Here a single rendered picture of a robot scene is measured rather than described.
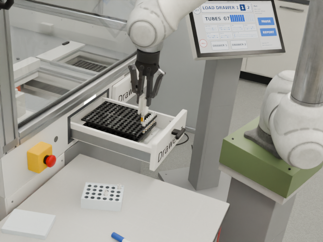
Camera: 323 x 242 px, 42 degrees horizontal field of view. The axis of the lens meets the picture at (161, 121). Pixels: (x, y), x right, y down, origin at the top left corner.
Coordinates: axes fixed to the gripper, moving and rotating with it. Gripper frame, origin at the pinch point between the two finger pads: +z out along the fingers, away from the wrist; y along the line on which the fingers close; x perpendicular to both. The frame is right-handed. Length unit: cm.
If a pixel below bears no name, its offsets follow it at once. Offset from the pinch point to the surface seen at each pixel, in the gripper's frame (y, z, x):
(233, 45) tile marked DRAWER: -10, -1, -83
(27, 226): 11, 22, 49
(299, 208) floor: -64, 98, -107
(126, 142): 0.8, 10.3, 10.0
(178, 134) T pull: -13.9, 7.7, -0.4
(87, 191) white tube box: 4.0, 19.6, 29.1
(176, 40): 48, 29, -160
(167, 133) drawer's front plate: -10.9, 6.3, 3.1
